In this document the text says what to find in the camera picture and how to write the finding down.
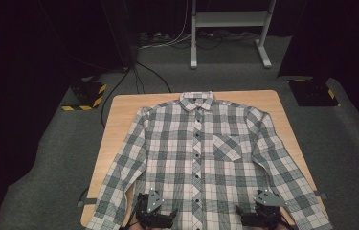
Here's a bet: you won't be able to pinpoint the long black floor cable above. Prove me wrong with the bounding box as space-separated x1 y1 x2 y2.
100 66 131 129

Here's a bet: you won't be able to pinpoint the white cables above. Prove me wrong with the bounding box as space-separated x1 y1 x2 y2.
138 0 194 51

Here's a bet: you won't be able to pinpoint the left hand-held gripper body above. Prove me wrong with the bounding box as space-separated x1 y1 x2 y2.
134 188 175 230

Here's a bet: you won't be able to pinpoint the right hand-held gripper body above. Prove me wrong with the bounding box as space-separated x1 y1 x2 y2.
240 189 288 229

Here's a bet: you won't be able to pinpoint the plaid button-up shirt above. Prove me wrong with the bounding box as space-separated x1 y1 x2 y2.
85 90 334 230

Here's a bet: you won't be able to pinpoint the dark upright pole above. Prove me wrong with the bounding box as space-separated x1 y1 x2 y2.
100 0 138 73

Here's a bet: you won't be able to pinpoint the tangle of black cables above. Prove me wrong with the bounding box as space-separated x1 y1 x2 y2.
195 29 259 51

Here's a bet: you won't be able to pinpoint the person's right hand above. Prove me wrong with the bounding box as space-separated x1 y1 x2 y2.
274 220 297 230

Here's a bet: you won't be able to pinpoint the white metal stand frame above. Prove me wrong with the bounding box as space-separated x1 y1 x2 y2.
190 0 277 70

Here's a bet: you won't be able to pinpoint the grey table bracket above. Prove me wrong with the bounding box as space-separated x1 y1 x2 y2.
314 190 330 201
77 197 98 208

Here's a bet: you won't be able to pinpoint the black base with yellow stripes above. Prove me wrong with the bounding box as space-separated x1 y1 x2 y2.
60 76 108 112
287 76 341 108

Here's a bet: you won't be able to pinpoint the power strip with plugs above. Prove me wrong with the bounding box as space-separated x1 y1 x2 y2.
138 31 172 46

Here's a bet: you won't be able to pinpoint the curved black floor cable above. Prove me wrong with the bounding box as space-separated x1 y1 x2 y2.
134 60 172 94

